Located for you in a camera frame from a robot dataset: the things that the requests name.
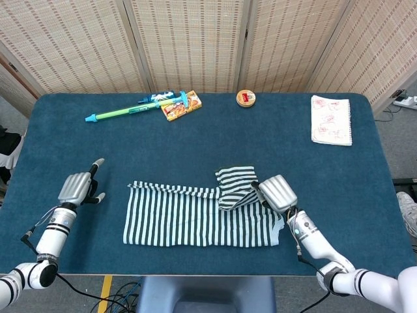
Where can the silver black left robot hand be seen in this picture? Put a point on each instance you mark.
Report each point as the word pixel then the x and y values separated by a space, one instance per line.
pixel 73 187

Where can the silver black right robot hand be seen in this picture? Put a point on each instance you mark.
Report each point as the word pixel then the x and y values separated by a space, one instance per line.
pixel 278 194

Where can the green white striped shirt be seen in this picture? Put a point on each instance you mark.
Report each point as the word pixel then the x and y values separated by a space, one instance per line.
pixel 169 218

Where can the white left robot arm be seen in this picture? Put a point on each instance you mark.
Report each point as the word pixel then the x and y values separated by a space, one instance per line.
pixel 52 238

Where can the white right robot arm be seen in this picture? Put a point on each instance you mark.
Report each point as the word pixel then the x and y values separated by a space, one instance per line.
pixel 312 238

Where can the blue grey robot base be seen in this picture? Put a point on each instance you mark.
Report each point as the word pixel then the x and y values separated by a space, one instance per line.
pixel 208 293

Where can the blue table cover cloth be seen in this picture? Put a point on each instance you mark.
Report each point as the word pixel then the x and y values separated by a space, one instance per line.
pixel 228 137

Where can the black fabric bundle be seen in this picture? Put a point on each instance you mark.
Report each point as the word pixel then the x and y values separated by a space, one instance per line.
pixel 9 143

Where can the blue green toy water pump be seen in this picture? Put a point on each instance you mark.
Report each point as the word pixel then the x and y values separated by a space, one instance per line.
pixel 114 114

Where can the spiral sketch notebook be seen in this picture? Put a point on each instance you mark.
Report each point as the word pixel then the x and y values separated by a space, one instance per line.
pixel 330 120

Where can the round tin with red label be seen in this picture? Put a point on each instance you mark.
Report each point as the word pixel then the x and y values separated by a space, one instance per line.
pixel 246 98

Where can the woven folding screen panel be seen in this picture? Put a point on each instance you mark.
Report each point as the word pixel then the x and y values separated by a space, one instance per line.
pixel 81 42
pixel 384 49
pixel 286 42
pixel 192 42
pixel 9 88

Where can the black metal floor bar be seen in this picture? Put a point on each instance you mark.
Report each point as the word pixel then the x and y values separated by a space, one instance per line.
pixel 405 181

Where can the yellow snack box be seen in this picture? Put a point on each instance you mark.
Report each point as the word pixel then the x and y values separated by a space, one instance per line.
pixel 182 109

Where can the white sneaker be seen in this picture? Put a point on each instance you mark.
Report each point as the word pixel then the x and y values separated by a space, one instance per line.
pixel 408 208

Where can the white power strip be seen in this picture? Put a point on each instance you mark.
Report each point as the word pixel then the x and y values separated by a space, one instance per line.
pixel 408 101

